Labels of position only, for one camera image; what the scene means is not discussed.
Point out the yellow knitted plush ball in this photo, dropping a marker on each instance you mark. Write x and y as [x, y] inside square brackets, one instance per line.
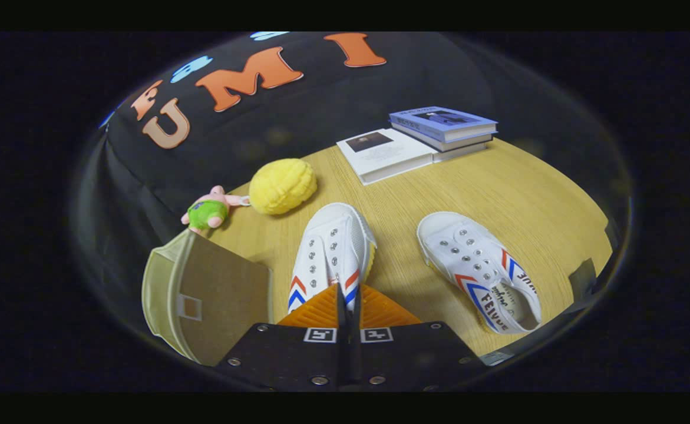
[283, 185]

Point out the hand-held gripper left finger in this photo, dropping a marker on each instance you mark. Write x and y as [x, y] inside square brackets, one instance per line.
[291, 359]

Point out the beige fabric storage box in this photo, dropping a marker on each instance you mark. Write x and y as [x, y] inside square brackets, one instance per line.
[221, 294]

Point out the white canvas shoe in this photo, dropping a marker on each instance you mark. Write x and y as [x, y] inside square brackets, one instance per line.
[468, 259]
[333, 235]

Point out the blue book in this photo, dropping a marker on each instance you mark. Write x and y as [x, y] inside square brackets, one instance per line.
[445, 123]

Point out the white book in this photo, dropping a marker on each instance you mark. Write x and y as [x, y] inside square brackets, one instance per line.
[392, 156]

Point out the dark-spined book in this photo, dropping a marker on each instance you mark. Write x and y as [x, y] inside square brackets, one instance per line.
[468, 144]

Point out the pink and green plush toy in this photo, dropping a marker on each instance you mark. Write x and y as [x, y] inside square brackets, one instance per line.
[206, 213]

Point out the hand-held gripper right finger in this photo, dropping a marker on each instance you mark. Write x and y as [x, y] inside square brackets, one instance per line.
[415, 359]

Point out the pale thick book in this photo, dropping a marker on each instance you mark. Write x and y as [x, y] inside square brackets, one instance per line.
[462, 154]

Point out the black tape patch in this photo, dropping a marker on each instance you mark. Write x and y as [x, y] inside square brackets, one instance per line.
[583, 280]

